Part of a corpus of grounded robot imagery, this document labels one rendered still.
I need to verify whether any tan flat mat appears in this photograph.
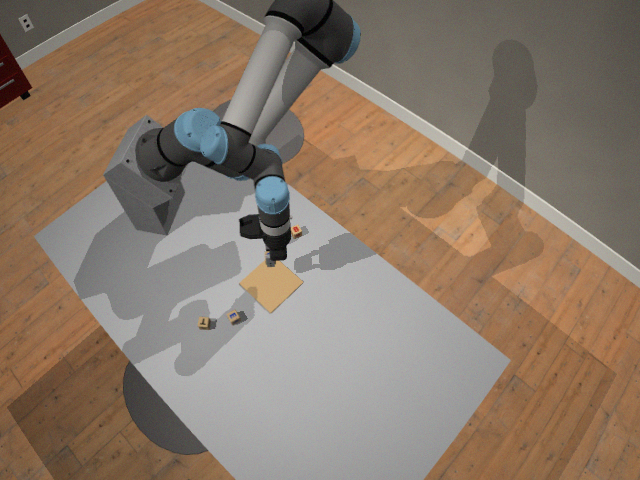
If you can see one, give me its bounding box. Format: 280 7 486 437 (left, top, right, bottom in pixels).
239 260 304 313

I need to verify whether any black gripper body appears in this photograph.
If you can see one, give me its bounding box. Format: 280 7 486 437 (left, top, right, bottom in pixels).
239 214 293 261

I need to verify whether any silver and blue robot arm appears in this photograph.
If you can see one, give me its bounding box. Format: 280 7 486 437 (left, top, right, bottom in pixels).
135 0 361 228

